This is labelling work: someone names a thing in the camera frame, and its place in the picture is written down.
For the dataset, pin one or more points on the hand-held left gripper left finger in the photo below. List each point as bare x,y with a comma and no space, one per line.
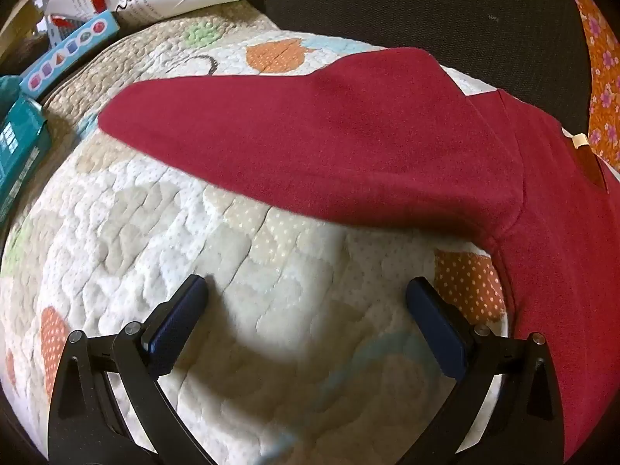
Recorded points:
181,317

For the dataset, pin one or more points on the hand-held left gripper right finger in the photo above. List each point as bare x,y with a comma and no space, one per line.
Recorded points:
436,327

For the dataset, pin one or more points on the dark red shirt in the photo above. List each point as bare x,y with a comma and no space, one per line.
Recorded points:
339,131

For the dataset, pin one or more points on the heart patterned quilt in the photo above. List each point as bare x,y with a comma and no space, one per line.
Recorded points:
193,227

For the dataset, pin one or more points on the teal cardboard box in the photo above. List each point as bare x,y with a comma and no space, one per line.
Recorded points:
19,155

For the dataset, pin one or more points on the light blue toy box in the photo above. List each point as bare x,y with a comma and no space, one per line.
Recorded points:
68,55

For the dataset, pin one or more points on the orange floral cloth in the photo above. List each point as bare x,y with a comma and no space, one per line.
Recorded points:
605,68

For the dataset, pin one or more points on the dark brown cushion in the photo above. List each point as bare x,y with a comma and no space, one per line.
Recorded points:
436,14

